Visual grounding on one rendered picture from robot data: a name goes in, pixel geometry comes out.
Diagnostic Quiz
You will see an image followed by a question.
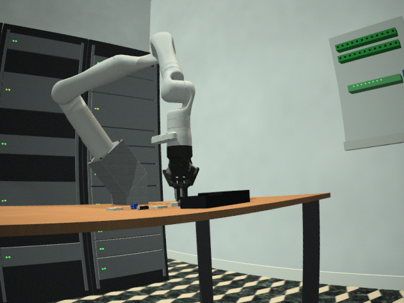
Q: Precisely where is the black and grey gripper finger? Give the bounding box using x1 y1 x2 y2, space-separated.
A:
177 162 199 197
162 165 180 201

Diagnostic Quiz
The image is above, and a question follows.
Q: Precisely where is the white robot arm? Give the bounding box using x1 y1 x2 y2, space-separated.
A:
52 32 196 159

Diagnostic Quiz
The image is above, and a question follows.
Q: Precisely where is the black rack of three bins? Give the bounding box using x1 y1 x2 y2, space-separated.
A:
180 190 250 209

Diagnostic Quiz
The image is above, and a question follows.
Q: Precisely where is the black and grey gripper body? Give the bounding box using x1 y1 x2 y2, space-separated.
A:
167 145 193 177

